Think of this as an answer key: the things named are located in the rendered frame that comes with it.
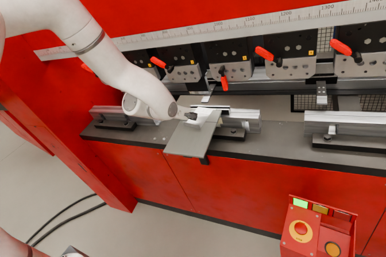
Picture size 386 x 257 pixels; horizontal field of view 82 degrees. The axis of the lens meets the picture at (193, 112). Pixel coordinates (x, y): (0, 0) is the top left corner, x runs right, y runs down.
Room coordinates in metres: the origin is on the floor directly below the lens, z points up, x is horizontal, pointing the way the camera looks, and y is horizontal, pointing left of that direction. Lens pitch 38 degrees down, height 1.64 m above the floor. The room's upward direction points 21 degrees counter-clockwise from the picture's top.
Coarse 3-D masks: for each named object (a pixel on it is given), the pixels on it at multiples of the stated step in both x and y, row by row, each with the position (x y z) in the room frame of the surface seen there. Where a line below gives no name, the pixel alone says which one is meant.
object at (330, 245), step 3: (330, 243) 0.24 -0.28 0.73; (333, 243) 0.23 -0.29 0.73; (327, 246) 0.23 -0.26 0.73; (330, 246) 0.23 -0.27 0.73; (333, 246) 0.23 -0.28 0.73; (336, 246) 0.22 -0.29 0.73; (327, 249) 0.23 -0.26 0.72; (330, 249) 0.22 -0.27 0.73; (333, 249) 0.22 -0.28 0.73; (336, 249) 0.22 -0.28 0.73; (327, 252) 0.22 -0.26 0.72; (330, 252) 0.22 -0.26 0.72; (333, 252) 0.21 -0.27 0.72; (336, 252) 0.21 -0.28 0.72; (333, 255) 0.21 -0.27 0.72; (336, 255) 0.20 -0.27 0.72
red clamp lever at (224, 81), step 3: (222, 66) 0.70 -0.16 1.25; (219, 69) 0.68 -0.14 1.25; (222, 69) 0.68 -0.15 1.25; (219, 72) 0.68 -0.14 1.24; (222, 72) 0.67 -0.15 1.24; (222, 75) 0.68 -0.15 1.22; (225, 75) 0.69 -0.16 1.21; (222, 78) 0.68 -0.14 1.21; (225, 78) 0.68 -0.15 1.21; (222, 81) 0.68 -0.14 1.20; (225, 81) 0.68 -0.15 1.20; (222, 84) 0.68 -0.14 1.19; (225, 84) 0.68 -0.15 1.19; (225, 87) 0.68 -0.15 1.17; (225, 90) 0.68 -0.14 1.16
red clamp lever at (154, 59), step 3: (153, 57) 0.84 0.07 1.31; (150, 60) 0.83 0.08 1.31; (153, 60) 0.83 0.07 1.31; (156, 60) 0.82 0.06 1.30; (159, 60) 0.83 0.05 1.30; (156, 63) 0.82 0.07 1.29; (159, 63) 0.82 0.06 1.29; (162, 63) 0.82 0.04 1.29; (159, 66) 0.82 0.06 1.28; (162, 66) 0.81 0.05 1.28; (165, 66) 0.81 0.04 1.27; (171, 66) 0.81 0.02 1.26; (174, 66) 0.82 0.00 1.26; (168, 69) 0.79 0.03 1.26; (171, 69) 0.79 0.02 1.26; (168, 72) 0.79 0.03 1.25; (171, 72) 0.79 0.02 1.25
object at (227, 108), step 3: (192, 105) 0.88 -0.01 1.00; (195, 105) 0.87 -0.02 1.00; (198, 105) 0.87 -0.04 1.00; (216, 108) 0.79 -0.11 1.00; (219, 108) 0.78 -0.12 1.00; (222, 108) 0.79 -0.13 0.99; (225, 108) 0.78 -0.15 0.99; (228, 108) 0.77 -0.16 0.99; (222, 111) 0.77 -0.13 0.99; (225, 111) 0.76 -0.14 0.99; (228, 111) 0.75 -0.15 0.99; (222, 114) 0.77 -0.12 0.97; (225, 114) 0.76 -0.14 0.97; (228, 114) 0.76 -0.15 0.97
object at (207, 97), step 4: (208, 72) 1.07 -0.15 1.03; (208, 76) 1.03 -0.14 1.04; (208, 80) 1.01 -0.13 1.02; (212, 80) 1.00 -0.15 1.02; (216, 80) 0.98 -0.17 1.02; (212, 84) 0.99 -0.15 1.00; (216, 84) 0.98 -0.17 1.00; (220, 84) 0.97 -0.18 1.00; (212, 88) 0.95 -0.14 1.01; (212, 92) 0.92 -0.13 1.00; (204, 96) 0.91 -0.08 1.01; (208, 96) 0.90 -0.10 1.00; (204, 100) 0.88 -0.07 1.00; (208, 100) 0.87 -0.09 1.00
